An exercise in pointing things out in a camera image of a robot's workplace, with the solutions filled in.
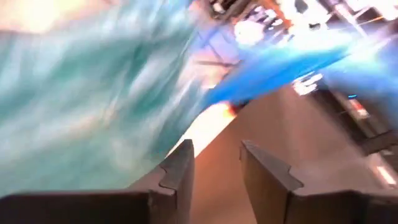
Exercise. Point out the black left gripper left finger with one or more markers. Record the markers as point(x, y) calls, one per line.
point(93, 208)

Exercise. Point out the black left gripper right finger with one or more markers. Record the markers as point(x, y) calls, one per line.
point(280, 205)

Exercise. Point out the teal blue bin liner bag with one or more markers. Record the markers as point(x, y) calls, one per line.
point(77, 93)

